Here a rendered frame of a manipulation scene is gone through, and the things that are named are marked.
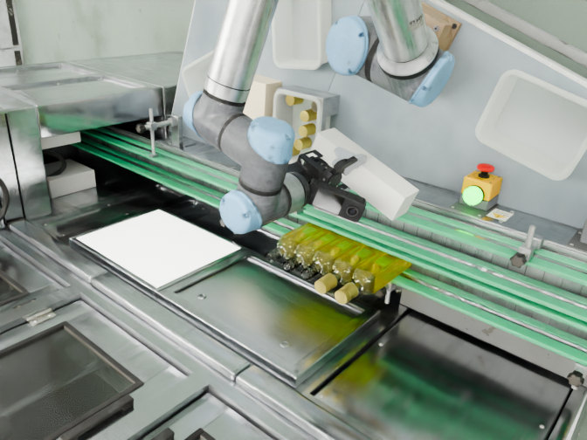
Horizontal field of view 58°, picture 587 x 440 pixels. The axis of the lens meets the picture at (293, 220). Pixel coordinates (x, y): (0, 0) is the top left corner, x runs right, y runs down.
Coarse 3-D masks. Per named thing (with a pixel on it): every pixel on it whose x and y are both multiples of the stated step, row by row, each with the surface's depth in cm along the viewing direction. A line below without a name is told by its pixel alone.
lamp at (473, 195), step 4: (468, 188) 123; (472, 188) 123; (476, 188) 123; (480, 188) 123; (464, 192) 124; (468, 192) 123; (472, 192) 122; (476, 192) 122; (480, 192) 122; (464, 196) 124; (468, 196) 123; (472, 196) 122; (476, 196) 122; (480, 196) 122; (464, 200) 125; (468, 200) 123; (472, 200) 123; (476, 200) 122; (480, 200) 123; (472, 204) 124
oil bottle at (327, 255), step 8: (336, 240) 135; (344, 240) 135; (352, 240) 135; (328, 248) 131; (336, 248) 131; (344, 248) 131; (352, 248) 133; (320, 256) 128; (328, 256) 127; (336, 256) 128; (328, 264) 127; (328, 272) 128
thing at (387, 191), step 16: (320, 144) 114; (336, 144) 112; (352, 144) 114; (368, 160) 111; (352, 176) 111; (368, 176) 108; (384, 176) 108; (400, 176) 110; (368, 192) 110; (384, 192) 107; (400, 192) 105; (416, 192) 108; (384, 208) 108; (400, 208) 106
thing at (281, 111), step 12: (276, 96) 153; (300, 96) 148; (312, 96) 145; (276, 108) 155; (288, 108) 159; (300, 108) 158; (288, 120) 161; (300, 120) 159; (312, 120) 157; (312, 144) 159
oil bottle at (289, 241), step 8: (304, 224) 143; (312, 224) 143; (288, 232) 138; (296, 232) 138; (304, 232) 138; (312, 232) 139; (280, 240) 135; (288, 240) 134; (296, 240) 134; (304, 240) 136; (288, 248) 133; (288, 256) 134
